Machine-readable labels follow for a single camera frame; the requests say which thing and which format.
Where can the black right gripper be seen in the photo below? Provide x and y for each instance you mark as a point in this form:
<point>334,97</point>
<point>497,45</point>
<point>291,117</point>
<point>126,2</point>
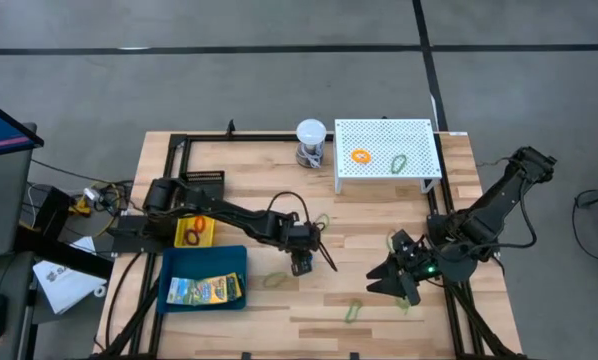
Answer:
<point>421,272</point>

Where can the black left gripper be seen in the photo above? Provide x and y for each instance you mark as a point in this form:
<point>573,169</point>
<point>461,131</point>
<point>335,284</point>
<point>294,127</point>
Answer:
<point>299,237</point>

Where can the yellow plastic basket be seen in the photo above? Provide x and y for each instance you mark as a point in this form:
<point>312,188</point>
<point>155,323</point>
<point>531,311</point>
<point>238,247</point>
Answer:
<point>206,240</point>

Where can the teal plastic bin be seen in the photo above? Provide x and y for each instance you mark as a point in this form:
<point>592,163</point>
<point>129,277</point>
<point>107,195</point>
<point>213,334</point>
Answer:
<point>204,262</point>

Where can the black mesh basket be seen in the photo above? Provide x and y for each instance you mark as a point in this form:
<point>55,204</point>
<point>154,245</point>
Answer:
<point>209,175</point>

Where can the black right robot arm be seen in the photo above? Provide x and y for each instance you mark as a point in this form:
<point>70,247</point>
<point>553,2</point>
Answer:
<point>494,195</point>

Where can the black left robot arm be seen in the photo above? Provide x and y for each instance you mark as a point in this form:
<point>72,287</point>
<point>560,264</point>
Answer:
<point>229,212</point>

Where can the operator desk monitor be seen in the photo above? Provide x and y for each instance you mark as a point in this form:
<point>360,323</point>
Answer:
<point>4,127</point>

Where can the white bulb table lamp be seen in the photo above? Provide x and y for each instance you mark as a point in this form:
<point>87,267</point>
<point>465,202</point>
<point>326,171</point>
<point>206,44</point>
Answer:
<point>311,130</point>

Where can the white perforated metal shelf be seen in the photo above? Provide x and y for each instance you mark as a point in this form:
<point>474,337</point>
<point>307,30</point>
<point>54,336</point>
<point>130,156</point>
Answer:
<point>379,140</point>

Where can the white tape roll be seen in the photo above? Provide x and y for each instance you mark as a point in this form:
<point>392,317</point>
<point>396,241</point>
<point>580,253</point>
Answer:
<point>96,291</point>

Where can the white paper sheet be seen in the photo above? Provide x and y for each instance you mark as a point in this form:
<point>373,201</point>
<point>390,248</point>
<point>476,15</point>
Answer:
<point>64,282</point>

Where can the black equipment box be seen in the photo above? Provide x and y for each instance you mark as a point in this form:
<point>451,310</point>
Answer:
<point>49,210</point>

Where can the grey cabinet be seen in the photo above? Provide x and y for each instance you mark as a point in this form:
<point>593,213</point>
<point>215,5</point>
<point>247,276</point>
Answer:
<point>4,200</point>

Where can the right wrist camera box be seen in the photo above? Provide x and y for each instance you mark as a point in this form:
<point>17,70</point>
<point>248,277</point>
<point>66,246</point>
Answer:
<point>406,241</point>

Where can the black aluminium table frame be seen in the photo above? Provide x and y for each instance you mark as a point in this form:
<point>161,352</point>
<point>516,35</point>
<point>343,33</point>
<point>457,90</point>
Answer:
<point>259,137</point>

